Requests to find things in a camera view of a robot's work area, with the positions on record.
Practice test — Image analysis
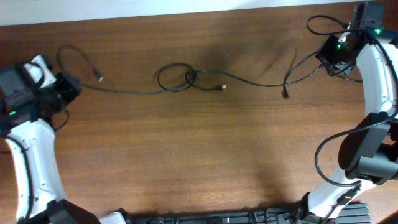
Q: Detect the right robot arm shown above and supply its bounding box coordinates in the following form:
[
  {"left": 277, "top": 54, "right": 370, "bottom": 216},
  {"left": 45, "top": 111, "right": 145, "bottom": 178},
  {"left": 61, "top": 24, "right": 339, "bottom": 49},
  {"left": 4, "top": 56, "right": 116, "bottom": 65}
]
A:
[{"left": 266, "top": 1, "right": 397, "bottom": 223}]

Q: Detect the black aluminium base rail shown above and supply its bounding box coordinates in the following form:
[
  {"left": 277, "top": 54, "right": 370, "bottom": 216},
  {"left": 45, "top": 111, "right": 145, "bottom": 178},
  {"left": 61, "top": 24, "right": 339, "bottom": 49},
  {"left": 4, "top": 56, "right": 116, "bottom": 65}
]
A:
[{"left": 123, "top": 203, "right": 371, "bottom": 224}]

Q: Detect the black usb cable bundle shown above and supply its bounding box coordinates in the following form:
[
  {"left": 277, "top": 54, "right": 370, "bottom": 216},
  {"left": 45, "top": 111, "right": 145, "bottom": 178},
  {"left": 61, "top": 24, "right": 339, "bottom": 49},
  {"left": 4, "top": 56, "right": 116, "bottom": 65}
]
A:
[{"left": 56, "top": 44, "right": 197, "bottom": 96}]

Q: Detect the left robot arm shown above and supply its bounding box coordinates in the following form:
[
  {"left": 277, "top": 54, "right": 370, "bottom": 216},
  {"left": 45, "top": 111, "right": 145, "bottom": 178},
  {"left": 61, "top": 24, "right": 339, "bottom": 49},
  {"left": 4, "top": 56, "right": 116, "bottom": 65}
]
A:
[{"left": 1, "top": 54, "right": 100, "bottom": 223}]

